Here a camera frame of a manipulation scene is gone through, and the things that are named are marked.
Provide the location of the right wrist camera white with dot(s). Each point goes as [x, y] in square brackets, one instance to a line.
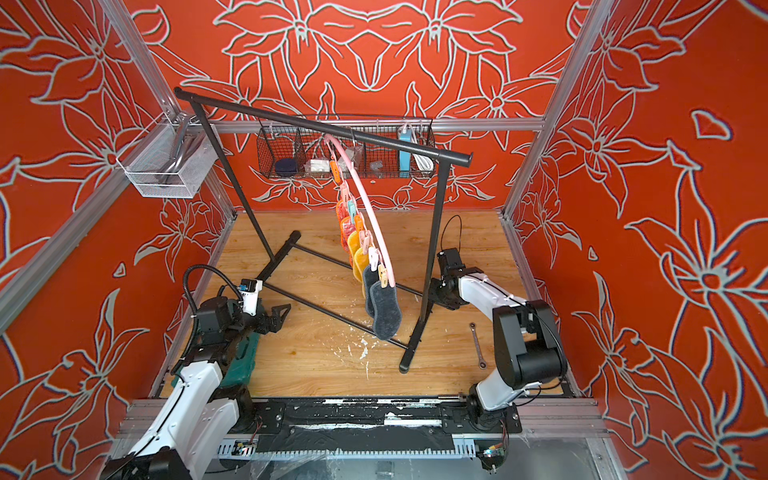
[450, 262]

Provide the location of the silver wrench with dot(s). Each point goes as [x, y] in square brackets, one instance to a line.
[482, 364]

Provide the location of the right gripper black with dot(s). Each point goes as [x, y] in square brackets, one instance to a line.
[434, 283]

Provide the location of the black metal clothes rack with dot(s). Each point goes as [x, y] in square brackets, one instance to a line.
[414, 303]

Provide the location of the yellow insole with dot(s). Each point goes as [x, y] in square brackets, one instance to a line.
[353, 242]
[360, 262]

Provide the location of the dark grey insole front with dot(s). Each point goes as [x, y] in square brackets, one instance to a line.
[388, 316]

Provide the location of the red insole rear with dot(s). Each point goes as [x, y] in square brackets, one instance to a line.
[341, 211]

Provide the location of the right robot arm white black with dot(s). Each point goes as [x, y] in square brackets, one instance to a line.
[528, 350]

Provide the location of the white box in basket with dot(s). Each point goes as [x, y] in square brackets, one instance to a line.
[317, 167]

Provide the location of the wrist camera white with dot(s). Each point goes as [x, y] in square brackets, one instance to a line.
[450, 262]
[249, 290]

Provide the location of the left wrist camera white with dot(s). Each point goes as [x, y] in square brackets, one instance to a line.
[249, 290]

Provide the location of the red insole front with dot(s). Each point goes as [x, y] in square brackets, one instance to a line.
[347, 227]

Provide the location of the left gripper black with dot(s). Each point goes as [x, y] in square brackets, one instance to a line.
[273, 317]

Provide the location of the yellow insole rear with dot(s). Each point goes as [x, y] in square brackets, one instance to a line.
[353, 242]

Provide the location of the dark blue round item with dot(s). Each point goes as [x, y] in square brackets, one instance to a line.
[286, 167]

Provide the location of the black wire wall basket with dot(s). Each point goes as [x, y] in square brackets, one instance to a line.
[371, 161]

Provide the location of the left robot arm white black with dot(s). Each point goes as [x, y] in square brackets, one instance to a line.
[183, 437]

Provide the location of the pink clip hanger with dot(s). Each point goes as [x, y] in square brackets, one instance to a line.
[336, 147]

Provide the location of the yellow insole front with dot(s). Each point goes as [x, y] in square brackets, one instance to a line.
[360, 262]

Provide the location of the light blue box in basket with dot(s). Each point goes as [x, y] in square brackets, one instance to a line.
[404, 157]

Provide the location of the dark grey insole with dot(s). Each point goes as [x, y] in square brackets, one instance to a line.
[369, 279]
[388, 316]

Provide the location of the green plastic tool case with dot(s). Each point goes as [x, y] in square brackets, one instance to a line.
[243, 360]

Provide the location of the white mesh wall basket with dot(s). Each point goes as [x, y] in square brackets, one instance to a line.
[173, 161]

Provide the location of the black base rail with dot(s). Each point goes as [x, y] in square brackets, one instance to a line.
[369, 428]

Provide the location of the red insole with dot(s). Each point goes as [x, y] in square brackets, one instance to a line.
[347, 227]
[341, 211]

